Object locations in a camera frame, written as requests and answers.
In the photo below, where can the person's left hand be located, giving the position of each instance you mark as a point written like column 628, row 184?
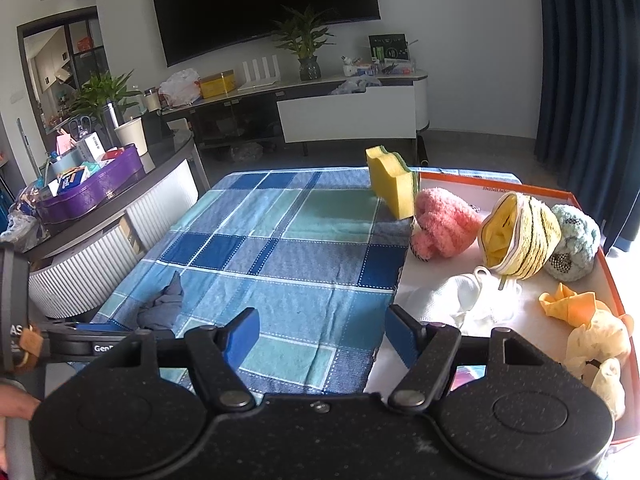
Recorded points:
column 17, row 402

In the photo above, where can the cream scrunchie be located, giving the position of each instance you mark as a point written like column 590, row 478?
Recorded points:
column 600, row 335

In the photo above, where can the scissors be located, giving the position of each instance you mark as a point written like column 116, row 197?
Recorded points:
column 80, row 127

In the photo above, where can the clear plastic bag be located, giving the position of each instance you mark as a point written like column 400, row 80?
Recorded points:
column 246, row 151

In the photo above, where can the glass jar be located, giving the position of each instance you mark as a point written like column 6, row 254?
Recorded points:
column 152, row 100

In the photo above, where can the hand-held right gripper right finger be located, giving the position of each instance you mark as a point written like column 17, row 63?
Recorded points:
column 402, row 335

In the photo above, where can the white router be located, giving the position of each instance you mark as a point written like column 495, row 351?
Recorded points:
column 260, row 77

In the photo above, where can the purple oval tin tray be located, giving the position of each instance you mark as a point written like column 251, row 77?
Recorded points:
column 100, row 185

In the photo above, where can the leafy green potted plant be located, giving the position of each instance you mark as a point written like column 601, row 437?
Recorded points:
column 105, row 92

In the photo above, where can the white face mask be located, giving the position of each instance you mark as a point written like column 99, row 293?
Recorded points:
column 465, row 295

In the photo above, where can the dark green box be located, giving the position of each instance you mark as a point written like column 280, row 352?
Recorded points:
column 389, row 49

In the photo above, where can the white box with barcode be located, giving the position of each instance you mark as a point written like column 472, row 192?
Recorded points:
column 92, row 147

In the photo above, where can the white box with orange rim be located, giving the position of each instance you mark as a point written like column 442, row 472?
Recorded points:
column 500, row 185

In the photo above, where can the black roll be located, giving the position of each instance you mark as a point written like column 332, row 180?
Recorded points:
column 423, row 152

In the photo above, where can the dark top ribbed side cabinet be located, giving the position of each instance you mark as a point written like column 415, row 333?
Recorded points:
column 125, row 240

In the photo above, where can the white paper cup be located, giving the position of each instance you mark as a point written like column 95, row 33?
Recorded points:
column 132, row 137

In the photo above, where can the black television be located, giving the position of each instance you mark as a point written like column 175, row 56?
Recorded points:
column 260, row 0

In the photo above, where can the dark framed glass door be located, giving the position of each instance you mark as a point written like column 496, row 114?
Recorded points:
column 30, row 60

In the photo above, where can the yellow sponge with green pad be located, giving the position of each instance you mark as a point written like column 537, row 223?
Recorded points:
column 390, row 185

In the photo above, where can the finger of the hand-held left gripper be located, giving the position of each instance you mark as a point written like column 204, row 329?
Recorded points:
column 85, row 342

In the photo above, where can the colourful tissue packet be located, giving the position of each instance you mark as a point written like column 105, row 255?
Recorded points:
column 470, row 377

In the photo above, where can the white plastic bag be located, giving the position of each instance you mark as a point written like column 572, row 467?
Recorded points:
column 180, row 87

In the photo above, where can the pink fluffy sock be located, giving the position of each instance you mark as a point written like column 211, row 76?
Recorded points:
column 445, row 225

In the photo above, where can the yellow tin box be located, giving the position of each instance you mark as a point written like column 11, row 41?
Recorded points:
column 217, row 85

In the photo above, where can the bamboo plant in glass vase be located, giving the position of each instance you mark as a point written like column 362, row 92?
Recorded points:
column 306, row 55

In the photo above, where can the crumpled plastic bags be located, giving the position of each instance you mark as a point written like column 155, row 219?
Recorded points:
column 20, row 220

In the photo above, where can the dark blue curtain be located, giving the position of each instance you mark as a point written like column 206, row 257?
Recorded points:
column 575, row 85

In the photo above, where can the white open drawer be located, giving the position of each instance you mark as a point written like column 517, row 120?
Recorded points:
column 350, row 115

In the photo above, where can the blue grey cloth in drawer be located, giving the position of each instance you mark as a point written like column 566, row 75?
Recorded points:
column 355, row 85

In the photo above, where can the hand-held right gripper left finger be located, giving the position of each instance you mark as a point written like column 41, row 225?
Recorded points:
column 242, row 335

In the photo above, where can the small white jar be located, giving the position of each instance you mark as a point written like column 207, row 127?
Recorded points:
column 349, row 67

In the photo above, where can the light blue fluffy sock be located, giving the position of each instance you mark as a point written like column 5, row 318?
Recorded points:
column 575, row 235

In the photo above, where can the blue checked tablecloth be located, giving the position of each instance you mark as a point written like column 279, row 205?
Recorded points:
column 280, row 240

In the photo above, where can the clear plastic tray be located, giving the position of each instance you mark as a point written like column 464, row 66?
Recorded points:
column 397, row 67

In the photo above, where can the long media cabinet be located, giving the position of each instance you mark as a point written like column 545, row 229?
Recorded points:
column 235, row 115

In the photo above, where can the yellow striped knit pouch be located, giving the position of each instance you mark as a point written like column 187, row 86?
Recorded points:
column 535, row 240

